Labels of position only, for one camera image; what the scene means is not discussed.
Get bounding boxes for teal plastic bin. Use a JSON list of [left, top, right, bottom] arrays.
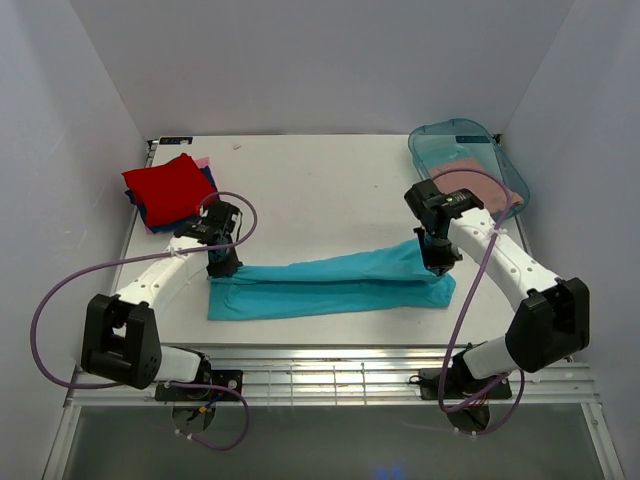
[[408, 118, 530, 217]]

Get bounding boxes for aluminium rail frame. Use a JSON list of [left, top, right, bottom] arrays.
[[64, 342, 601, 407]]

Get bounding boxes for blue label sticker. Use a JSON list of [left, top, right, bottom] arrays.
[[158, 136, 193, 145]]

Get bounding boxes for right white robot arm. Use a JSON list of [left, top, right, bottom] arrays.
[[404, 180, 590, 397]]

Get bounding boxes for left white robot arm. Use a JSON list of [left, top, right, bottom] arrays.
[[81, 201, 241, 389]]

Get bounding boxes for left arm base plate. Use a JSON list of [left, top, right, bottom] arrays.
[[154, 370, 244, 403]]

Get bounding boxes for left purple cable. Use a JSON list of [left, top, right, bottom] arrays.
[[29, 191, 259, 451]]

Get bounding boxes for teal t shirt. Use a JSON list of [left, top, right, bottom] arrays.
[[207, 240, 456, 321]]

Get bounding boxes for blue folded t shirt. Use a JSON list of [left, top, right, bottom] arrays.
[[125, 165, 217, 235]]

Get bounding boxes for purple cable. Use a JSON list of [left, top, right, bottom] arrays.
[[429, 168, 526, 435], [29, 191, 259, 451]]

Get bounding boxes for pink folded t shirt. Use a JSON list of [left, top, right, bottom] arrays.
[[195, 157, 209, 168]]

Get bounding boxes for pink t shirt in bin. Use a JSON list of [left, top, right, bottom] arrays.
[[428, 157, 507, 216]]

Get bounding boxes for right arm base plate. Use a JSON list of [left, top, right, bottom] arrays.
[[410, 367, 516, 401]]

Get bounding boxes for red folded t shirt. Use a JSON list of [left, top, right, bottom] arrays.
[[122, 153, 216, 226]]

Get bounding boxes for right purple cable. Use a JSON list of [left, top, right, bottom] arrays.
[[429, 168, 526, 435]]

